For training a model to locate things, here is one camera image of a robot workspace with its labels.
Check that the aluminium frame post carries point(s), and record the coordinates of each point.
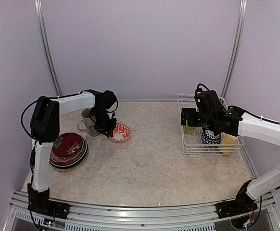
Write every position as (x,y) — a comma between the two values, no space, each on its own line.
(46,47)
(235,47)

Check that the blue white patterned cup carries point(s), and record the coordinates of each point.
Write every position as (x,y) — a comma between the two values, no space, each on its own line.
(209,138)

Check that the left aluminium frame post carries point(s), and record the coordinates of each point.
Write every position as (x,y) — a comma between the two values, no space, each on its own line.
(46,47)

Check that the pink polka dot plate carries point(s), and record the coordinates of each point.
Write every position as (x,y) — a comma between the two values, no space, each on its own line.
(68,149)

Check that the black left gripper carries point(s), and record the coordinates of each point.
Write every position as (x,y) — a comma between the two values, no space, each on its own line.
(109,129)

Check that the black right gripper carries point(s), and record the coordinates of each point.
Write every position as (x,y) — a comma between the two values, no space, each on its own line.
(191,121)

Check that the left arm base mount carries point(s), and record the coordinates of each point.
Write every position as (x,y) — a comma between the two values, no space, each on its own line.
(51,208)

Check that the lime green bowl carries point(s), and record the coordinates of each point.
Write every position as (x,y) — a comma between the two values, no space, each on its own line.
(189,127)

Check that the white shell pattern mug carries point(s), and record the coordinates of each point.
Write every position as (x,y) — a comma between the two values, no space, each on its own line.
(87,123)

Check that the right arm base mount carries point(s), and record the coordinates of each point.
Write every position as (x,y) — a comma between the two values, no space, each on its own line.
(232,208)

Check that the dark red patterned plate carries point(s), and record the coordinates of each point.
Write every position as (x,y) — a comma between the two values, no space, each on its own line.
(67,144)

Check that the white wire dish rack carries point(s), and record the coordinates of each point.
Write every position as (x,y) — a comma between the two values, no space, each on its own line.
(191,141)

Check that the pale yellow cup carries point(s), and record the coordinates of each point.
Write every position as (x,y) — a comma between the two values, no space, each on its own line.
(228,144)

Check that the black striped rim plate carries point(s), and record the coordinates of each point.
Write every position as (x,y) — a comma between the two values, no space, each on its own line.
(65,162)

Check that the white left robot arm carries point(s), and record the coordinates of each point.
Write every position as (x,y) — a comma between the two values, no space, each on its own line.
(45,129)

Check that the right aluminium frame post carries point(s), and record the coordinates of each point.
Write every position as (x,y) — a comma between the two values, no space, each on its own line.
(235,47)

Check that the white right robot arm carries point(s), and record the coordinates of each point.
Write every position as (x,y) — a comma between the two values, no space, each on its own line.
(222,126)

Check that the red white floral bowl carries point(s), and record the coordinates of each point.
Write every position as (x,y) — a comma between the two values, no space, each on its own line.
(121,133)

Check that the front aluminium rail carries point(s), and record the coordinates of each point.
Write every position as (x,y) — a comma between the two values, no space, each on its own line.
(88,217)

